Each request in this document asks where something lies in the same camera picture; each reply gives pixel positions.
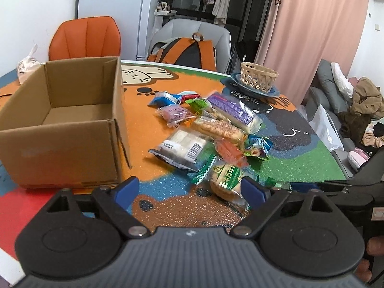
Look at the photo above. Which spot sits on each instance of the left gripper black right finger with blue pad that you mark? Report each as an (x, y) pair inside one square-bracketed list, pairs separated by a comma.
[(303, 234)]

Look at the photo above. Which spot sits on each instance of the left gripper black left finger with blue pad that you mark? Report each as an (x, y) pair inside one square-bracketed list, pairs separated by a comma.
[(76, 235)]

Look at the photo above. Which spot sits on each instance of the blue green candy packet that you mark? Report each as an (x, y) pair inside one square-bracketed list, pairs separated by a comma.
[(257, 147)]

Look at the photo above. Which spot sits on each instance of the green biscuit snack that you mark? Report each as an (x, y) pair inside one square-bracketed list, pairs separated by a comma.
[(221, 179)]

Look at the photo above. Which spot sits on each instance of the orange red snack packet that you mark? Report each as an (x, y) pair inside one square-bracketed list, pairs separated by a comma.
[(230, 153)]

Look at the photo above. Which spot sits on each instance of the white cake snack pack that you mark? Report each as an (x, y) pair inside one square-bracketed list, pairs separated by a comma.
[(184, 149)]

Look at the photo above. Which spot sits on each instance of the purple white wafer pack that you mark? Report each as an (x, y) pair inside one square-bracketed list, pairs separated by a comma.
[(236, 111)]

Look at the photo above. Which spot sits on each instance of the long cracker pack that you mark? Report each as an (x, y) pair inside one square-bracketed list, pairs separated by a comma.
[(219, 129)]

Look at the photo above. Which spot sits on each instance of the pink snack packet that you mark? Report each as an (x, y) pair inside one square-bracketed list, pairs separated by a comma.
[(174, 114)]

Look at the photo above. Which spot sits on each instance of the green snack packet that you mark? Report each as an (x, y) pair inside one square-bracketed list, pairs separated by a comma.
[(199, 106)]

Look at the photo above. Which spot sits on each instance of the right hand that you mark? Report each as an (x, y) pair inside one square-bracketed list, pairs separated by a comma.
[(374, 248)]

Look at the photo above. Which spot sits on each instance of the brown clothes pile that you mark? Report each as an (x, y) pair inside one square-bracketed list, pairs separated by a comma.
[(363, 122)]

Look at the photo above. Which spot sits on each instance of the white plastic bag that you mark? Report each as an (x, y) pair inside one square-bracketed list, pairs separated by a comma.
[(326, 130)]

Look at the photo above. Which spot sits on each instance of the grey sofa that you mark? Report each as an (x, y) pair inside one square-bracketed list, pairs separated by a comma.
[(324, 91)]

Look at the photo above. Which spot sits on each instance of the brown cardboard box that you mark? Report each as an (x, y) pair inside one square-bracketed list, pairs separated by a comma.
[(65, 126)]

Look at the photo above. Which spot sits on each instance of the blue ceramic plate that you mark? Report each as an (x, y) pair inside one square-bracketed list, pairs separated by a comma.
[(236, 80)]

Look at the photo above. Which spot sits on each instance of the woven wicker basket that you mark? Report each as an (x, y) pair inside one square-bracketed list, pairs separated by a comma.
[(258, 76)]

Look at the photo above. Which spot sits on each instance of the blue snack packet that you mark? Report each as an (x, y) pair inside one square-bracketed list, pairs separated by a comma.
[(163, 99)]

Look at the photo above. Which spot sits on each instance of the tissue pack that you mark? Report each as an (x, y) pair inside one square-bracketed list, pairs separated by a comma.
[(27, 65)]

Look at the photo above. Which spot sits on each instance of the red white snack packet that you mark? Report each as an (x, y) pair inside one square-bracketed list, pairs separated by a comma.
[(187, 95)]

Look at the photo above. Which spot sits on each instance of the pink curtain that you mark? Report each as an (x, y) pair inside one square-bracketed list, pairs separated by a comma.
[(298, 34)]

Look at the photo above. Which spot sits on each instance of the orange chair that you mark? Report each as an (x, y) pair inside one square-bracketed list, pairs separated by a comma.
[(86, 37)]

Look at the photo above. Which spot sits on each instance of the orange black backpack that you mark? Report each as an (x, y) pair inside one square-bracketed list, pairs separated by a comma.
[(194, 52)]

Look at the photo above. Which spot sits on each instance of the grey chair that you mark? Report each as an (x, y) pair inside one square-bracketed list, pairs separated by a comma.
[(179, 27)]

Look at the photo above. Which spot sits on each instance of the white refrigerator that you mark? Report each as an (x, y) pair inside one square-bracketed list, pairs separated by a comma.
[(134, 18)]

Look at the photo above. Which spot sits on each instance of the white mug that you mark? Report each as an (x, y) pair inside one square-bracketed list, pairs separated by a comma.
[(163, 6)]

